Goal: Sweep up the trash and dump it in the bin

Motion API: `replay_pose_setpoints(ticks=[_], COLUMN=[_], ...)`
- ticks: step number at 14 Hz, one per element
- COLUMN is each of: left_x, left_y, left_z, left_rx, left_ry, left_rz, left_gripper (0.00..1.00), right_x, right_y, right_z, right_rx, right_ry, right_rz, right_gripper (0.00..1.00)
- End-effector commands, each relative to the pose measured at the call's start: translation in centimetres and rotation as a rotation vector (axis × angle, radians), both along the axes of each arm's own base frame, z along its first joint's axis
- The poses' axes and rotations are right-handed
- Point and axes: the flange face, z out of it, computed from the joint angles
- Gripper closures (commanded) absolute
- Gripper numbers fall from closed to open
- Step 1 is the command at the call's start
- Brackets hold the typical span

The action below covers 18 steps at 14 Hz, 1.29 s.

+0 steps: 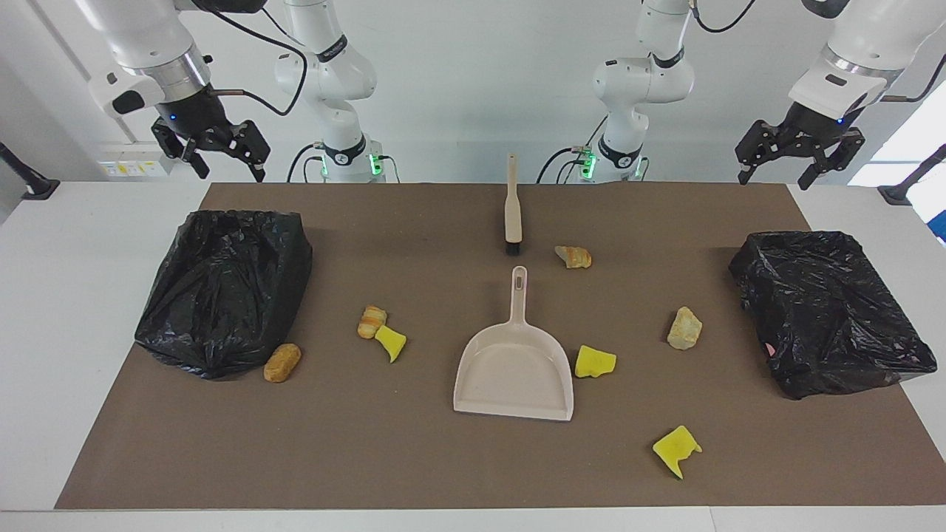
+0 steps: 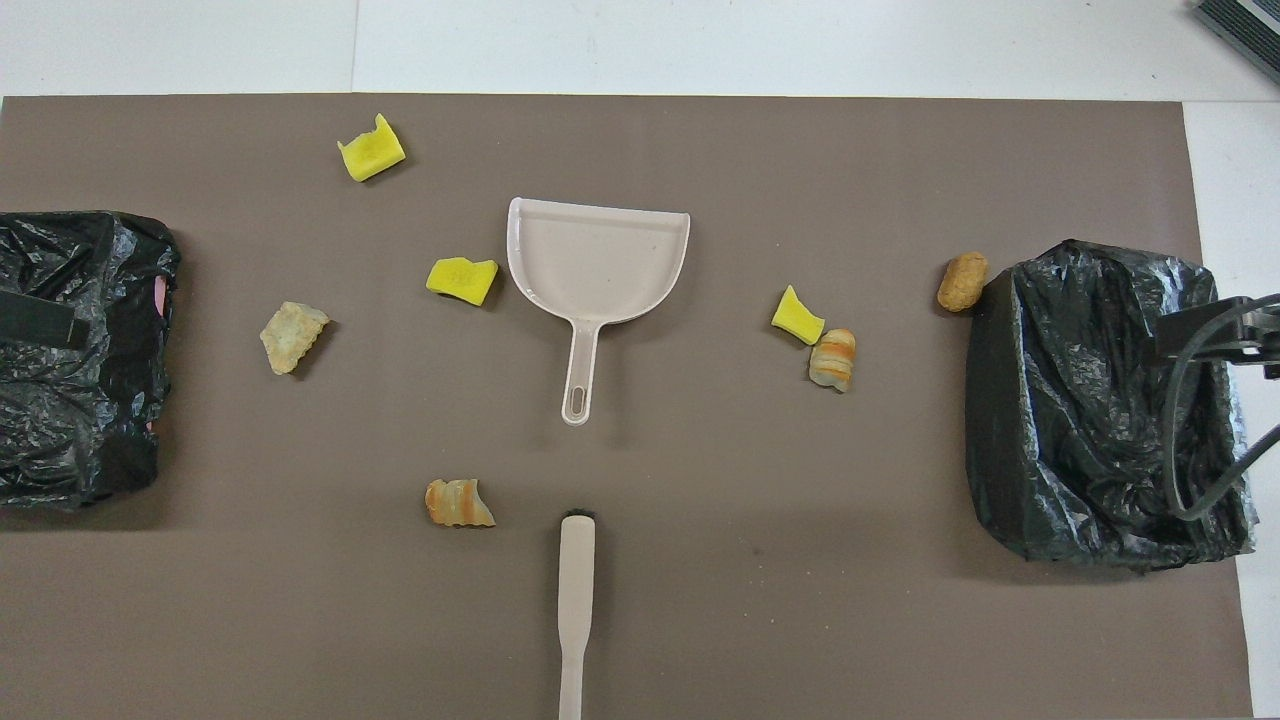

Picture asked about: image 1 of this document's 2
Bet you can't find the small yellow sponge piece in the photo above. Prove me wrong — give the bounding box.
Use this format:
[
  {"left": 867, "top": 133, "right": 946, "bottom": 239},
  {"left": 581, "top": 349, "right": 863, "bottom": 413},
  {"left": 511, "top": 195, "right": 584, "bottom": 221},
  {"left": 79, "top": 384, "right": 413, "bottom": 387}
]
[{"left": 374, "top": 324, "right": 407, "bottom": 364}]

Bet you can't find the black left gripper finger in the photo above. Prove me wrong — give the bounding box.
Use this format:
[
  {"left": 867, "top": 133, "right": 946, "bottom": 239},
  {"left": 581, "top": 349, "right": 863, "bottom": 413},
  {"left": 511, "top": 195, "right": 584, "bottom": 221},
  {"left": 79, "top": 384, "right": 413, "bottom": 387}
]
[
  {"left": 797, "top": 130, "right": 865, "bottom": 191},
  {"left": 735, "top": 120, "right": 780, "bottom": 185}
]

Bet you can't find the striped croissant bread piece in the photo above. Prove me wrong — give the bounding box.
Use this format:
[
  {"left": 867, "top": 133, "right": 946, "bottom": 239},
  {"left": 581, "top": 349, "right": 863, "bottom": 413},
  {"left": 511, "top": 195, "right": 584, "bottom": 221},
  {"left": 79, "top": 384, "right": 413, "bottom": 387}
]
[{"left": 357, "top": 305, "right": 388, "bottom": 340}]

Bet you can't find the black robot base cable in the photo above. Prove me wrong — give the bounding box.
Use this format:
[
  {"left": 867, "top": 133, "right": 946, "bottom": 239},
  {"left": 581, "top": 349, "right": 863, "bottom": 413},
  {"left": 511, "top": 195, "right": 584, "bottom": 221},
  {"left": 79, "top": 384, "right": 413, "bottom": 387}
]
[
  {"left": 536, "top": 146, "right": 592, "bottom": 184},
  {"left": 287, "top": 143, "right": 326, "bottom": 183}
]

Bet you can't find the blocky yellow sponge piece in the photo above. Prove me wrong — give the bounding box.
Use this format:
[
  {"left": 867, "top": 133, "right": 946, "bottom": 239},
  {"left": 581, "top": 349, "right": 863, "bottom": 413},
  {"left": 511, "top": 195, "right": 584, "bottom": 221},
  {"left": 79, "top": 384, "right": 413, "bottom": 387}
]
[{"left": 575, "top": 344, "right": 617, "bottom": 379}]

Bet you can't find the black bag lined bin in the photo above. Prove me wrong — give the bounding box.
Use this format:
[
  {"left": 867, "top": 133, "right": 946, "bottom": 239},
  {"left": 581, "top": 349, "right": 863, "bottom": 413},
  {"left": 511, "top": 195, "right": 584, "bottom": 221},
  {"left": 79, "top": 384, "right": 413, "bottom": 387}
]
[
  {"left": 729, "top": 231, "right": 938, "bottom": 400},
  {"left": 135, "top": 210, "right": 313, "bottom": 381}
]

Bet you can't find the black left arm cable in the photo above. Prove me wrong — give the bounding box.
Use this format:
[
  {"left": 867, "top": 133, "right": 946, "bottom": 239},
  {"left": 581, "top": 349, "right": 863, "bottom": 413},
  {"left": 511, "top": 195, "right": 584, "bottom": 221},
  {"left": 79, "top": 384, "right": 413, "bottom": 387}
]
[{"left": 691, "top": 0, "right": 946, "bottom": 104}]

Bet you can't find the white wall cable duct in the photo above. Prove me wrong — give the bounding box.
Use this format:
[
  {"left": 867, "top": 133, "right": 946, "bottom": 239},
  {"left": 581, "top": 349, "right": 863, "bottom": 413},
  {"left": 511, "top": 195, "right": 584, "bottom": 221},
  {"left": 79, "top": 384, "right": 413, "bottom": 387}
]
[{"left": 28, "top": 0, "right": 140, "bottom": 145}]

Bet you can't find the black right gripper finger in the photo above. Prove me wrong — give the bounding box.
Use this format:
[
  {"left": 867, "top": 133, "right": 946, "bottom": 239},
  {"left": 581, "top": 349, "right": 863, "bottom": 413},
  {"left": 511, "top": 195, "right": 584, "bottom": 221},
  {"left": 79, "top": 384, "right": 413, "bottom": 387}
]
[
  {"left": 222, "top": 120, "right": 270, "bottom": 183},
  {"left": 152, "top": 118, "right": 211, "bottom": 180}
]

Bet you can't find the notched yellow sponge piece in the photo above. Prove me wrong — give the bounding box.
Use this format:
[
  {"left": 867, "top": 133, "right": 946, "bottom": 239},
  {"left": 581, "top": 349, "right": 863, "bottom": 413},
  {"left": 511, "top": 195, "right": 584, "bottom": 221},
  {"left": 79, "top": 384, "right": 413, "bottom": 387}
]
[{"left": 653, "top": 425, "right": 704, "bottom": 480}]

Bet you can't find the brown table mat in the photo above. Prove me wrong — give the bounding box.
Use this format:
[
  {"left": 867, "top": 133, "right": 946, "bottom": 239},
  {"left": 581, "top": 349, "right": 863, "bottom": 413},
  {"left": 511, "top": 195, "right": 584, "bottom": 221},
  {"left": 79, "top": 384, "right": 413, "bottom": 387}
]
[{"left": 55, "top": 183, "right": 946, "bottom": 509}]

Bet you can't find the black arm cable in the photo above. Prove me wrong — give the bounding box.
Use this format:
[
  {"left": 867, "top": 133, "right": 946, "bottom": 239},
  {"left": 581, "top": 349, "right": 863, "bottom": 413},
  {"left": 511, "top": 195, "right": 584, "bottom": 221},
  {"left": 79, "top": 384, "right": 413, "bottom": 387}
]
[
  {"left": 691, "top": 0, "right": 946, "bottom": 104},
  {"left": 200, "top": 0, "right": 310, "bottom": 117}
]

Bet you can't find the beige plastic dustpan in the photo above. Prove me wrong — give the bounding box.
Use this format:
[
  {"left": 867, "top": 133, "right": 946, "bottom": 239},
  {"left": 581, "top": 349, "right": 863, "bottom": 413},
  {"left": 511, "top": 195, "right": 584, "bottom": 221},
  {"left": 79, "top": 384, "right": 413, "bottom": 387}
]
[{"left": 453, "top": 266, "right": 575, "bottom": 422}]

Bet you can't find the brown bread roll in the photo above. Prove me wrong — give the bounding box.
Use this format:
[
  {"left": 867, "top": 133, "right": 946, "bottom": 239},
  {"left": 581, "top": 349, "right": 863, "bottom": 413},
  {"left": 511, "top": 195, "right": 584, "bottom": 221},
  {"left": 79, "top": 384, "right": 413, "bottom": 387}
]
[{"left": 264, "top": 343, "right": 302, "bottom": 383}]

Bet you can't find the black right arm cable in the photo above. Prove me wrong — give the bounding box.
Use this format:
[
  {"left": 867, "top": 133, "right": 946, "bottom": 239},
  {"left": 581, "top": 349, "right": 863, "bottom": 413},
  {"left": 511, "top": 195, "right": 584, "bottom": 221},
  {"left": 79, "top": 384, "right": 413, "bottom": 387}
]
[{"left": 200, "top": 0, "right": 310, "bottom": 117}]

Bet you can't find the white wall socket box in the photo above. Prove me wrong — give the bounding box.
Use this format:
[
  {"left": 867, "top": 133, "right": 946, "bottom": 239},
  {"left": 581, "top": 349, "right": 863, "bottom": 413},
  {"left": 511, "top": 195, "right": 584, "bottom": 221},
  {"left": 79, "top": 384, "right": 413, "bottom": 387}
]
[{"left": 98, "top": 142, "right": 176, "bottom": 178}]

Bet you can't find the black clamp stand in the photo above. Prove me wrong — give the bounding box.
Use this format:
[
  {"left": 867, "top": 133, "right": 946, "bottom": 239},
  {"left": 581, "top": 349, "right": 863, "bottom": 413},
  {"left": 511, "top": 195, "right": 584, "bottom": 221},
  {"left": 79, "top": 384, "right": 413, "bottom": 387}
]
[
  {"left": 0, "top": 140, "right": 61, "bottom": 201},
  {"left": 877, "top": 143, "right": 946, "bottom": 206}
]

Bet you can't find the pale crusty bread piece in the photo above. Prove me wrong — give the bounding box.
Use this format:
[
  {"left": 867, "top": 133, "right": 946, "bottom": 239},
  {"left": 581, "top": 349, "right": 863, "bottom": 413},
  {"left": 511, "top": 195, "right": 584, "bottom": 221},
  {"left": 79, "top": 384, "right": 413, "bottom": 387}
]
[{"left": 667, "top": 306, "right": 704, "bottom": 350}]

